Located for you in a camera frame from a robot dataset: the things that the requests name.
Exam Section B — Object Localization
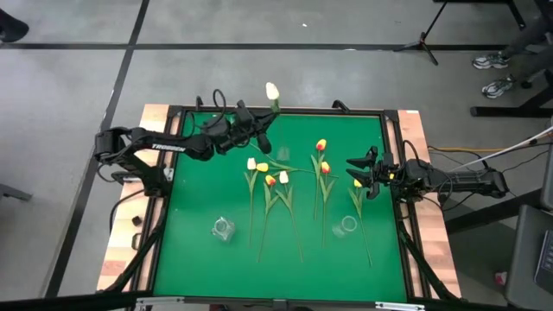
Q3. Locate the yellow cable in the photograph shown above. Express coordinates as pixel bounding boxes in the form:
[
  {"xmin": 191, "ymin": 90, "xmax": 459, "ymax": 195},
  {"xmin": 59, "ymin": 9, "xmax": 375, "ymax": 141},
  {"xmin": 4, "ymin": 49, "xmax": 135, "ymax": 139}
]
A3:
[{"xmin": 427, "ymin": 145, "xmax": 507, "ymax": 154}]

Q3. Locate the grey cabinet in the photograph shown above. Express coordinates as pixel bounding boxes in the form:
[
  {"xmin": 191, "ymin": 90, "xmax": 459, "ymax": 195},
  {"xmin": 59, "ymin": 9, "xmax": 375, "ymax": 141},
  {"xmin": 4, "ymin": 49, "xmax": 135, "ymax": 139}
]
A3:
[{"xmin": 504, "ymin": 204, "xmax": 553, "ymax": 310}]

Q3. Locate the person's leg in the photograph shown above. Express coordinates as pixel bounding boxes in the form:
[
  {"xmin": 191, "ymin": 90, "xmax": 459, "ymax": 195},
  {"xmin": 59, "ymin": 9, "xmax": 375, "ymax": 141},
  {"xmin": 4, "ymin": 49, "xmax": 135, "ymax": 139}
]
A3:
[
  {"xmin": 500, "ymin": 15, "xmax": 553, "ymax": 60},
  {"xmin": 512, "ymin": 45, "xmax": 553, "ymax": 86}
]

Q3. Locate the black support beam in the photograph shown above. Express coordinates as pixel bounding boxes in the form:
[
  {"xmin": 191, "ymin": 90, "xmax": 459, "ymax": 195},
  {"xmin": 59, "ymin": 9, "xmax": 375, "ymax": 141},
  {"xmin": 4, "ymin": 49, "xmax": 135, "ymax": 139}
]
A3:
[{"xmin": 444, "ymin": 187, "xmax": 543, "ymax": 237}]

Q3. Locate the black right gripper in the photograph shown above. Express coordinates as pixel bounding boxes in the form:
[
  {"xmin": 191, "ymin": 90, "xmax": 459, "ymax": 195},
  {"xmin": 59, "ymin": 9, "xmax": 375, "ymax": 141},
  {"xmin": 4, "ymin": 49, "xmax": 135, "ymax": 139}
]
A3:
[{"xmin": 345, "ymin": 145, "xmax": 407, "ymax": 194}]

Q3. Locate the black floor stand base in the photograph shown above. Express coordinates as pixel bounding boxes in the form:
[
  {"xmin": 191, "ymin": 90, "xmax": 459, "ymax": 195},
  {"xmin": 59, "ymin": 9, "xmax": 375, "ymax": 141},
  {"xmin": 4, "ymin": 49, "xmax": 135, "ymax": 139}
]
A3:
[{"xmin": 469, "ymin": 68, "xmax": 553, "ymax": 118}]

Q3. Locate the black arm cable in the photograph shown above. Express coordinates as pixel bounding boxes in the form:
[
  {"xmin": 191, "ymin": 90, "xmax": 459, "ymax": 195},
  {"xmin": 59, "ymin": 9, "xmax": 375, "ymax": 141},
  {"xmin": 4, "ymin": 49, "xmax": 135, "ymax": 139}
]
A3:
[
  {"xmin": 210, "ymin": 88, "xmax": 229, "ymax": 126},
  {"xmin": 403, "ymin": 138, "xmax": 431, "ymax": 169}
]

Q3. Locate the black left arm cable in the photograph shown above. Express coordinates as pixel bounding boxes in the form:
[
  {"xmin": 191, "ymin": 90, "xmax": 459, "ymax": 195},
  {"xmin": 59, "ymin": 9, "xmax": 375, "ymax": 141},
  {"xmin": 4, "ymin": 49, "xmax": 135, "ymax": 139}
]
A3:
[{"xmin": 210, "ymin": 88, "xmax": 229, "ymax": 126}]

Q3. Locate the black stand leg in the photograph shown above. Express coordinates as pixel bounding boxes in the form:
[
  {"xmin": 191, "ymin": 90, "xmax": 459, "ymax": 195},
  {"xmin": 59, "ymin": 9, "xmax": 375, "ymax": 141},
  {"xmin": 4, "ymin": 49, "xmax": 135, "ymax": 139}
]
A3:
[{"xmin": 433, "ymin": 0, "xmax": 528, "ymax": 31}]

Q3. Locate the grey upright panel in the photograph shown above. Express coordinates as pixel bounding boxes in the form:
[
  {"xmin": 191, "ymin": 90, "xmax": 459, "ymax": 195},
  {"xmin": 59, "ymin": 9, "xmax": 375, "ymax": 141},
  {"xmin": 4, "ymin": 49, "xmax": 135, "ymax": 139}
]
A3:
[{"xmin": 539, "ymin": 142, "xmax": 553, "ymax": 213}]

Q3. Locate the white artificial tulip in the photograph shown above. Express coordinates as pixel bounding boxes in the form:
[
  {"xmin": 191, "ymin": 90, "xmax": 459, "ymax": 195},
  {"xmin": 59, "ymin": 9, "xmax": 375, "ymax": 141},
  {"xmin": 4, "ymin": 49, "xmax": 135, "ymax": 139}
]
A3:
[
  {"xmin": 274, "ymin": 170, "xmax": 304, "ymax": 263},
  {"xmin": 243, "ymin": 157, "xmax": 259, "ymax": 248},
  {"xmin": 264, "ymin": 81, "xmax": 282, "ymax": 114}
]

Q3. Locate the white cable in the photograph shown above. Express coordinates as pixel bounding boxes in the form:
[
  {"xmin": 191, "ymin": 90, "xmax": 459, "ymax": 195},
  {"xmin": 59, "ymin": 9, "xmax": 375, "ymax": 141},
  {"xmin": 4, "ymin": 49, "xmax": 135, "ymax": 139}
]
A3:
[{"xmin": 448, "ymin": 126, "xmax": 553, "ymax": 173}]

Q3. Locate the black tripod stand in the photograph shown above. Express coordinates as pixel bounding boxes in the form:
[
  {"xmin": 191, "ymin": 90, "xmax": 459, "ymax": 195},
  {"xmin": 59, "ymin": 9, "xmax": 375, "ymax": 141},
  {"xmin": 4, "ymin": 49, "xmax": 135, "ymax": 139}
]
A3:
[{"xmin": 391, "ymin": 1, "xmax": 451, "ymax": 67}]

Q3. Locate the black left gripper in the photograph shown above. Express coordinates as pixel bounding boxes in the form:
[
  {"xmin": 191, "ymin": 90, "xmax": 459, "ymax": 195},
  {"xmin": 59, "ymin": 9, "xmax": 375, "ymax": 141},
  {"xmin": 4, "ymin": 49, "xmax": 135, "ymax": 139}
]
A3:
[{"xmin": 224, "ymin": 99, "xmax": 280, "ymax": 142}]

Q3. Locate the silver metal bracket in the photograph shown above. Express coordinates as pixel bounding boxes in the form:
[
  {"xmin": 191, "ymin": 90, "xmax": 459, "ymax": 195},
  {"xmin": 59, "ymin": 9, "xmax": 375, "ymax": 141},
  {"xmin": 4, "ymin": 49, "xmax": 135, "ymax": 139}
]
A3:
[
  {"xmin": 135, "ymin": 295, "xmax": 186, "ymax": 311},
  {"xmin": 374, "ymin": 301, "xmax": 427, "ymax": 311}
]

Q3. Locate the person's grey sneaker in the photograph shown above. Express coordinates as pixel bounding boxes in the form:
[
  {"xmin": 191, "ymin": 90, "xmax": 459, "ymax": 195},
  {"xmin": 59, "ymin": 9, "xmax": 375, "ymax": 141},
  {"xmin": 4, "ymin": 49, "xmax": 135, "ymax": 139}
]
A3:
[
  {"xmin": 471, "ymin": 51, "xmax": 511, "ymax": 71},
  {"xmin": 480, "ymin": 73, "xmax": 516, "ymax": 100}
]

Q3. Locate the green table mat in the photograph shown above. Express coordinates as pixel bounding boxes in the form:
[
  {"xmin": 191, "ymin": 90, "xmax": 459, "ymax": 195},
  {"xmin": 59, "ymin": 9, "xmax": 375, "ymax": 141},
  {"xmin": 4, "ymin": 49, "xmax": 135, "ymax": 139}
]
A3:
[{"xmin": 153, "ymin": 112, "xmax": 408, "ymax": 302}]

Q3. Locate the smooth clear glass carafe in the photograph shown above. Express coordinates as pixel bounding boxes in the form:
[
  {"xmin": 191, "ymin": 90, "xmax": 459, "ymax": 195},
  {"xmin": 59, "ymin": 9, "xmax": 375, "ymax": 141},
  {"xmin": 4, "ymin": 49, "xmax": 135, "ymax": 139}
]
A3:
[{"xmin": 331, "ymin": 214, "xmax": 359, "ymax": 239}]

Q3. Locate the grey metal foot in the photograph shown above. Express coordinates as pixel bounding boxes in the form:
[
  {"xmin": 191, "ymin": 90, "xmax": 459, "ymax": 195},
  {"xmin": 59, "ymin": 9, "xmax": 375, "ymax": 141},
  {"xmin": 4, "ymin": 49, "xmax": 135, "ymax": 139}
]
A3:
[{"xmin": 0, "ymin": 182, "xmax": 34, "ymax": 203}]

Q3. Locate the dark keypad device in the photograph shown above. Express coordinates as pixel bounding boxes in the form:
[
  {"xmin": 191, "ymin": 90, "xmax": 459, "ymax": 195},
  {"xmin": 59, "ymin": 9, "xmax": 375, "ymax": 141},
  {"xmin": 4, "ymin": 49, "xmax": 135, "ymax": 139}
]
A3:
[{"xmin": 534, "ymin": 230, "xmax": 553, "ymax": 295}]

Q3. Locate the cut-glass patterned vase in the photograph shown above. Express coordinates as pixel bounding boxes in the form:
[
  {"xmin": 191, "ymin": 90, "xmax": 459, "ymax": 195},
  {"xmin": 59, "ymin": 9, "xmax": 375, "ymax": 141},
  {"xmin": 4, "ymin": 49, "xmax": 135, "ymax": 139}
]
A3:
[{"xmin": 210, "ymin": 215, "xmax": 237, "ymax": 244}]

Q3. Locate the person's black shoe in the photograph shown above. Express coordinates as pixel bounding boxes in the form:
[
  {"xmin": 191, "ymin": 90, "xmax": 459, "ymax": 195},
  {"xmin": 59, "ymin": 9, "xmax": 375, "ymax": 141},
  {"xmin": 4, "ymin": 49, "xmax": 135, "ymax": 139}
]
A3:
[{"xmin": 0, "ymin": 7, "xmax": 30, "ymax": 44}]

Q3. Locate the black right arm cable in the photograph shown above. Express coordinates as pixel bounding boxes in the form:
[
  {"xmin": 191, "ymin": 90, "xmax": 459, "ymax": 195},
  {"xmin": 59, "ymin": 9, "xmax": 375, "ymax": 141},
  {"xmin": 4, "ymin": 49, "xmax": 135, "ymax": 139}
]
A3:
[{"xmin": 403, "ymin": 138, "xmax": 431, "ymax": 169}]

